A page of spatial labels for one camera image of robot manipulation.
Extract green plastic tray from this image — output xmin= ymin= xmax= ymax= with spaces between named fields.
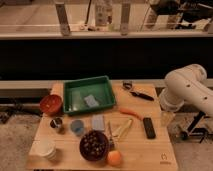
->
xmin=63 ymin=76 xmax=116 ymax=116

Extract red bowl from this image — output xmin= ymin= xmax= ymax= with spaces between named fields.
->
xmin=39 ymin=94 xmax=62 ymax=116

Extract wooden table board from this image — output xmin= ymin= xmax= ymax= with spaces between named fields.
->
xmin=26 ymin=82 xmax=178 ymax=171

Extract yellow banana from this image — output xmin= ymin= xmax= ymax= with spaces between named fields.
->
xmin=112 ymin=119 xmax=133 ymax=140

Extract small metal cup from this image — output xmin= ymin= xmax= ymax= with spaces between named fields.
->
xmin=50 ymin=117 xmax=63 ymax=133

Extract orange fruit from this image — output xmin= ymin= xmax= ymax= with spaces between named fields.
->
xmin=107 ymin=150 xmax=122 ymax=166

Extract orange carrot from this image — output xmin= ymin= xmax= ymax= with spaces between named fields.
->
xmin=119 ymin=108 xmax=142 ymax=120

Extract black remote control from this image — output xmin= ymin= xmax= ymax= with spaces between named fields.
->
xmin=143 ymin=117 xmax=156 ymax=139

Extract light blue sponge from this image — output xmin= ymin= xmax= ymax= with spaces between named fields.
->
xmin=84 ymin=95 xmax=99 ymax=107

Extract black handled peeler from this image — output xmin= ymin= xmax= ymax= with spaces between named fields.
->
xmin=122 ymin=81 xmax=154 ymax=101

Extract metal fork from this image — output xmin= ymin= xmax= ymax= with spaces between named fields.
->
xmin=107 ymin=122 xmax=115 ymax=150

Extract grey blue sponge block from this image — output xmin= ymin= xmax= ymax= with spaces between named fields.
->
xmin=92 ymin=115 xmax=105 ymax=131

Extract dark bowl with nuts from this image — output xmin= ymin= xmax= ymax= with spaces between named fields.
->
xmin=79 ymin=130 xmax=109 ymax=162

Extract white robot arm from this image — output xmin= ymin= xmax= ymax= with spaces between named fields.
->
xmin=159 ymin=64 xmax=213 ymax=117

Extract blue plastic cup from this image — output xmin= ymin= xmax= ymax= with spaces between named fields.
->
xmin=70 ymin=120 xmax=84 ymax=136

